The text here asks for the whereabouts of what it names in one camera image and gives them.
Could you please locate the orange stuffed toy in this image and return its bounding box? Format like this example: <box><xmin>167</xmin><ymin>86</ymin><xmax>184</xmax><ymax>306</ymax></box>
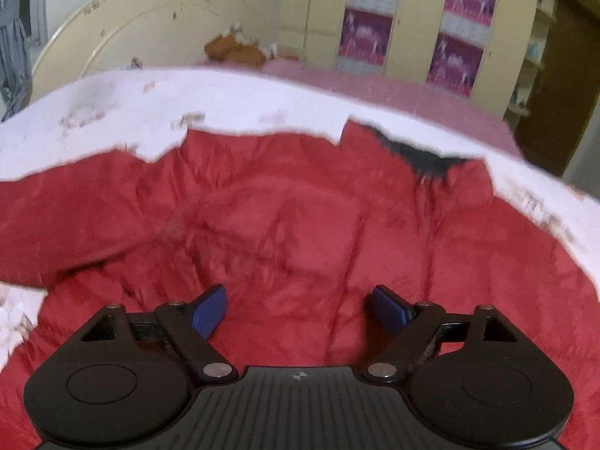
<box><xmin>204</xmin><ymin>25</ymin><xmax>278</xmax><ymax>69</ymax></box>

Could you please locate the white floral blanket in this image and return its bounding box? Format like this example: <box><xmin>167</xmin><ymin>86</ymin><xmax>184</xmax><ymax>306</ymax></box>
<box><xmin>0</xmin><ymin>66</ymin><xmax>600</xmax><ymax>372</ymax></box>

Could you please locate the red puffer jacket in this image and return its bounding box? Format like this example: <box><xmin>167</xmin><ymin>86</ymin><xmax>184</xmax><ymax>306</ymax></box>
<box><xmin>0</xmin><ymin>122</ymin><xmax>600</xmax><ymax>450</ymax></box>

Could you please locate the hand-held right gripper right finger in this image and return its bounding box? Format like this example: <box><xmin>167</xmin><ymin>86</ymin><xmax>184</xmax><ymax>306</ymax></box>
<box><xmin>361</xmin><ymin>285</ymin><xmax>519</xmax><ymax>384</ymax></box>

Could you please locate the cream wardrobe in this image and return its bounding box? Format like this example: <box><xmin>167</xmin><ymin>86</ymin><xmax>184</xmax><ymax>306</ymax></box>
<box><xmin>279</xmin><ymin>0</ymin><xmax>545</xmax><ymax>118</ymax></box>

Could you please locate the cream corner shelf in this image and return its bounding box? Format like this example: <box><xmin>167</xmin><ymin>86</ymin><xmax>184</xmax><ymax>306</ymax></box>
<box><xmin>505</xmin><ymin>0</ymin><xmax>558</xmax><ymax>119</ymax></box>

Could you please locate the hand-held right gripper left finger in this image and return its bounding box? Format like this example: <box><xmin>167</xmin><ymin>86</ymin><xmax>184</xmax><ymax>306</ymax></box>
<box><xmin>82</xmin><ymin>283</ymin><xmax>238</xmax><ymax>383</ymax></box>

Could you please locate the cream headboard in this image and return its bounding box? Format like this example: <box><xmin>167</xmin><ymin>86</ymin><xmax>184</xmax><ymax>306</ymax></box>
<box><xmin>30</xmin><ymin>0</ymin><xmax>283</xmax><ymax>104</ymax></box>

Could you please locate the brown wooden door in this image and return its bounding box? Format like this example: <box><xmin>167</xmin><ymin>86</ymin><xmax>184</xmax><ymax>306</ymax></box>
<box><xmin>514</xmin><ymin>0</ymin><xmax>600</xmax><ymax>175</ymax></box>

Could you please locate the pink bed sheet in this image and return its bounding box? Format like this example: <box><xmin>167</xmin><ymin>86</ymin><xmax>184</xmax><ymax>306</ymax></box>
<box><xmin>197</xmin><ymin>58</ymin><xmax>523</xmax><ymax>158</ymax></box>

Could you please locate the grey hanging cloth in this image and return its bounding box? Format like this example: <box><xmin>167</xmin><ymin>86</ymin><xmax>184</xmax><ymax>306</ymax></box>
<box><xmin>0</xmin><ymin>0</ymin><xmax>35</xmax><ymax>120</ymax></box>

